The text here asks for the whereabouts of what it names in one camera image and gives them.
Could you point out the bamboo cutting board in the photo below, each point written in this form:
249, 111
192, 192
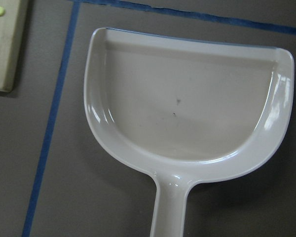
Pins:
11, 31

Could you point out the beige plastic dustpan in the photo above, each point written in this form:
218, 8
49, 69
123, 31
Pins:
185, 112

